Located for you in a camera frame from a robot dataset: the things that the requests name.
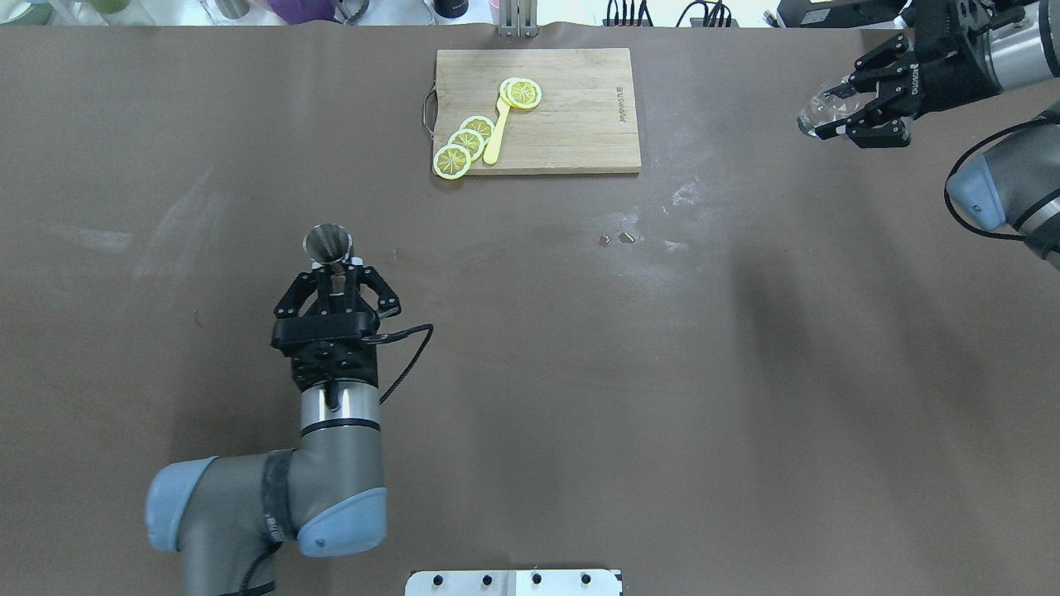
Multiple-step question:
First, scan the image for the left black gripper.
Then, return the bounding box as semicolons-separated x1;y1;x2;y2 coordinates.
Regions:
273;259;402;390

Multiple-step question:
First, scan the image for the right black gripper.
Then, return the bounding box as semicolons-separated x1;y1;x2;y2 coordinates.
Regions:
813;1;1003;150

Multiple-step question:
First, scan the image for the metal jigger measuring cup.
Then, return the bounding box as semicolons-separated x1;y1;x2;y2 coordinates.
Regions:
302;223;354;296

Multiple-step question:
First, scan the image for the clear glass cup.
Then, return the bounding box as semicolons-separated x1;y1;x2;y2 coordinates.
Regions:
797;75;865;140

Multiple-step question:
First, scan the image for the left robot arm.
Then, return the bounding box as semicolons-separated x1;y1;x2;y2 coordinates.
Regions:
145;257;401;595

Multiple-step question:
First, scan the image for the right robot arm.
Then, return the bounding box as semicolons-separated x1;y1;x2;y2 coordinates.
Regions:
798;1;1059;267

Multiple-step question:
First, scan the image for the yellow lemon slice on stick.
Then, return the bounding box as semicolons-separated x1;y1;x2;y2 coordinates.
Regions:
482;78;544;166

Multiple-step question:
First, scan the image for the wooden cutting board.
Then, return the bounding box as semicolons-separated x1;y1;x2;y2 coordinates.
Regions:
432;48;641;176

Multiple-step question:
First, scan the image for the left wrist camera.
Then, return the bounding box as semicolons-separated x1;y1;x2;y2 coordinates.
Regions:
270;310;381;358

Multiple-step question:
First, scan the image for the aluminium frame post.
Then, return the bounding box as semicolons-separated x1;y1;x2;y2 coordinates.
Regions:
496;0;540;38

